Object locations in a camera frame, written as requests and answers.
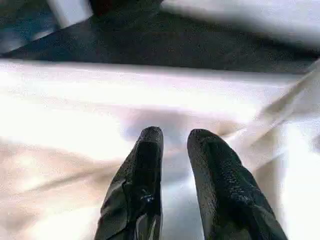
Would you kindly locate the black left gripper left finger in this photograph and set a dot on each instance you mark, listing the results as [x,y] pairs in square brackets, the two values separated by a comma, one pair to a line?
[140,187]

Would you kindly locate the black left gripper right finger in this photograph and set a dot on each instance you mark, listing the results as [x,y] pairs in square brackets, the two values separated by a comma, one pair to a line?
[225,195]

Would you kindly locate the white plastic table top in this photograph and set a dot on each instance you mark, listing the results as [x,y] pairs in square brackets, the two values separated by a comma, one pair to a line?
[75,105]

